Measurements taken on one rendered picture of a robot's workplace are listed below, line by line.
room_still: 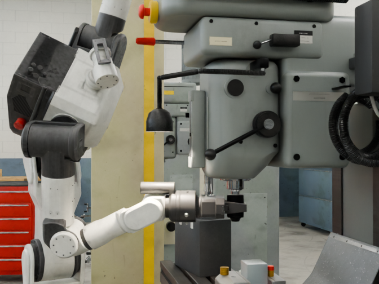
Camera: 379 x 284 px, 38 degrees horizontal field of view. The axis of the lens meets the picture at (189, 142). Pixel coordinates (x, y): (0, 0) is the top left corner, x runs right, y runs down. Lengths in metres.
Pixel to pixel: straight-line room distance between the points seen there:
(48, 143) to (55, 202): 0.16
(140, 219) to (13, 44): 9.30
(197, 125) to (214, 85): 0.12
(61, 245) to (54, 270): 0.37
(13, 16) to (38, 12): 0.46
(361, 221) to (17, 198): 4.69
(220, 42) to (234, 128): 0.22
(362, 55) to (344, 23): 0.27
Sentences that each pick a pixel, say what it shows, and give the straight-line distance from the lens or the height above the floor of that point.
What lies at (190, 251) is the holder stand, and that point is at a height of 1.04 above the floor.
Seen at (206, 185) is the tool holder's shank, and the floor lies 1.27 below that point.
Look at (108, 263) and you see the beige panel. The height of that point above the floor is 0.73.
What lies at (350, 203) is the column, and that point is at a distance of 1.72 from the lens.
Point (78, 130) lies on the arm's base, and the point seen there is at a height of 1.44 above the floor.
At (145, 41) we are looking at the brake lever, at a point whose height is 1.70.
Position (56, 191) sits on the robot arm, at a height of 1.28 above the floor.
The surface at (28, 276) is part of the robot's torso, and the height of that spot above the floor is 0.97.
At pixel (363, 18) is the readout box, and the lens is 1.34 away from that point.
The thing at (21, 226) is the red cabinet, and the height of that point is 0.58.
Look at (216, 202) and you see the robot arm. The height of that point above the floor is 1.25.
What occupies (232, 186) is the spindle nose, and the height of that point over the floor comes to 1.29.
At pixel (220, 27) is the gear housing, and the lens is 1.43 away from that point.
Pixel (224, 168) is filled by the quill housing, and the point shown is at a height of 1.34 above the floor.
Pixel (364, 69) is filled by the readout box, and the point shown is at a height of 1.57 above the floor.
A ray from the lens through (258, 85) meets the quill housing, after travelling 1.46.
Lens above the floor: 1.39
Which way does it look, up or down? 1 degrees up
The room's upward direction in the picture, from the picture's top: straight up
